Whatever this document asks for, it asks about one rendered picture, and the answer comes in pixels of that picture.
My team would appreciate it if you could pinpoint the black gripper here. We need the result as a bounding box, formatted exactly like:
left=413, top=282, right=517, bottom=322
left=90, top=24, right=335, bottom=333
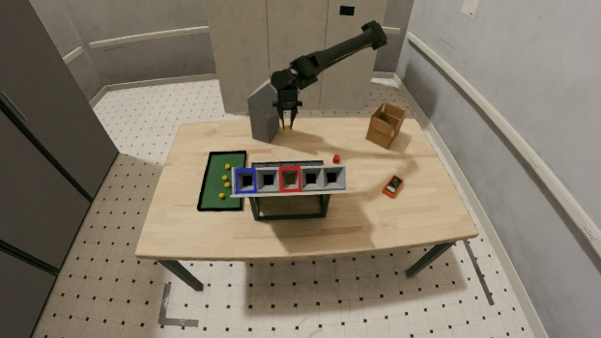
left=272, top=100, right=302, bottom=130

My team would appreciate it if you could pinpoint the green tray with black rim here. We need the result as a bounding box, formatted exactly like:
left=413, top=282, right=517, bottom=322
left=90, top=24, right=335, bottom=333
left=197, top=150, right=246, bottom=211

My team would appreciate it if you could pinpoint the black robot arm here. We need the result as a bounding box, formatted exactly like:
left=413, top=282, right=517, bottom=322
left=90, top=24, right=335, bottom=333
left=271, top=20, right=387, bottom=108

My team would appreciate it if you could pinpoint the white curved cover panel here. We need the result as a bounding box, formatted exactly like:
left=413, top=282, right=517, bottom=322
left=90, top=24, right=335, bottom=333
left=230, top=160, right=351, bottom=197

